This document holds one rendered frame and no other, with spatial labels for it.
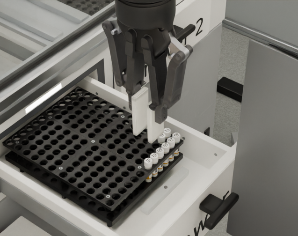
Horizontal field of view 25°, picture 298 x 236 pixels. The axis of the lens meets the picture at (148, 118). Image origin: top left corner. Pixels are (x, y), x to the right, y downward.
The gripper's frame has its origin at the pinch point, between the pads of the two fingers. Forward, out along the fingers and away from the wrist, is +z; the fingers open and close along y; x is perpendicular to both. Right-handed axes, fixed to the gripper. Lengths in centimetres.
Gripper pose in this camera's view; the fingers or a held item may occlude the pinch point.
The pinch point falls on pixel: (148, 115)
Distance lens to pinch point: 95.7
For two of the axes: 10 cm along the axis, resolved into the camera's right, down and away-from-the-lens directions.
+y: 7.9, 3.9, -4.7
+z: 0.2, 7.6, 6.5
